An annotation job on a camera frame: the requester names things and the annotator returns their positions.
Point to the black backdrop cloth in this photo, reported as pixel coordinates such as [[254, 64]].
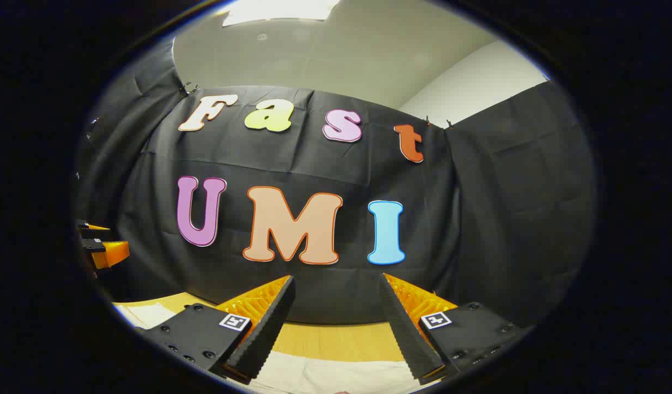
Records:
[[292, 164]]

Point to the cream white jeans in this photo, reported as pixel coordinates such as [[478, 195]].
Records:
[[336, 377]]

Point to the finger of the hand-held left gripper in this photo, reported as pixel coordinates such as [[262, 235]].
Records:
[[84, 224], [110, 254]]

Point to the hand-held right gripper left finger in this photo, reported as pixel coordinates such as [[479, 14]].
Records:
[[270, 323]]

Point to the ceiling light panel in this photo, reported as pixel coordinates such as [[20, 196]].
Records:
[[281, 11]]

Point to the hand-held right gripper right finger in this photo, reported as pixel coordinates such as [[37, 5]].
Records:
[[403, 328]]

